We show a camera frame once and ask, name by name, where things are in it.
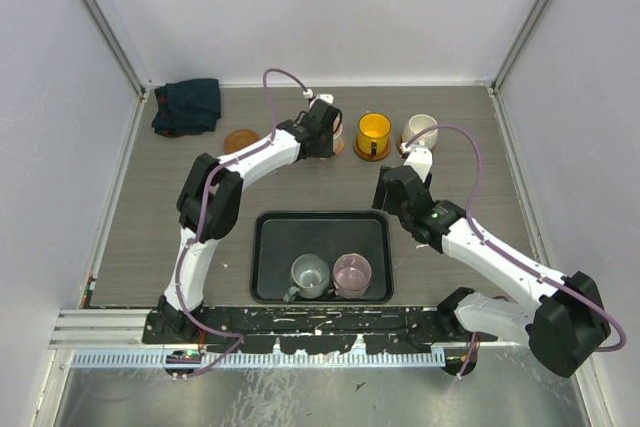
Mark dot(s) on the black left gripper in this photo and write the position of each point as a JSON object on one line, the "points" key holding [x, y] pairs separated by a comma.
{"points": [[327, 150]]}

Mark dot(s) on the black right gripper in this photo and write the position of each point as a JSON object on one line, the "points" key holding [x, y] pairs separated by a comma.
{"points": [[380, 197]]}

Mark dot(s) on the pink ceramic mug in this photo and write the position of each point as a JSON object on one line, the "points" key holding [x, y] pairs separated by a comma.
{"points": [[338, 129]]}

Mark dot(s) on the yellow ceramic mug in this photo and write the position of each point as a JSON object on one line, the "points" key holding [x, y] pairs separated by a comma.
{"points": [[374, 131]]}

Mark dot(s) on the mauve ceramic mug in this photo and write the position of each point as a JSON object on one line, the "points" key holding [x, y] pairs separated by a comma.
{"points": [[352, 275]]}

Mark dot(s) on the cream ceramic mug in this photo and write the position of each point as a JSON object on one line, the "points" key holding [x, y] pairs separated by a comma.
{"points": [[417, 124]]}

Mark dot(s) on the grey ceramic mug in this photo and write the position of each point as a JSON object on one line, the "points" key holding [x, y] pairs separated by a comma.
{"points": [[309, 277]]}

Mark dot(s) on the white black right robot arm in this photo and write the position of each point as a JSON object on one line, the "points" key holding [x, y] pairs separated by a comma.
{"points": [[560, 318]]}

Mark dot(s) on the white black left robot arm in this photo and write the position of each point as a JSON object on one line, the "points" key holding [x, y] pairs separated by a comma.
{"points": [[210, 199]]}

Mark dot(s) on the black plastic tray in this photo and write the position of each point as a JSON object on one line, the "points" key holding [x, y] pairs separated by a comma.
{"points": [[280, 237]]}

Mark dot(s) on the dark blue folded cloth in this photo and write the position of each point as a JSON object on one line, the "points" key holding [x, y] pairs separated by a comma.
{"points": [[187, 108]]}

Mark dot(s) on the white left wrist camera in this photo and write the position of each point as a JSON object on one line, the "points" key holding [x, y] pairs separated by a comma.
{"points": [[310, 96]]}

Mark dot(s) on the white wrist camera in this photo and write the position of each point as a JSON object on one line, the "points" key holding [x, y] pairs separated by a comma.
{"points": [[420, 159], [310, 96]]}

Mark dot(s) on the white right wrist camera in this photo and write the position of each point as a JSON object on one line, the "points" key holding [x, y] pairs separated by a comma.
{"points": [[420, 159]]}

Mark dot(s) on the black mounting base plate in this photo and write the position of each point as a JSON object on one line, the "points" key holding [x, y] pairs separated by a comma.
{"points": [[313, 330]]}

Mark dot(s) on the white slotted cable duct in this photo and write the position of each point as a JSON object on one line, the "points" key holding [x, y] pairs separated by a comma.
{"points": [[168, 359]]}

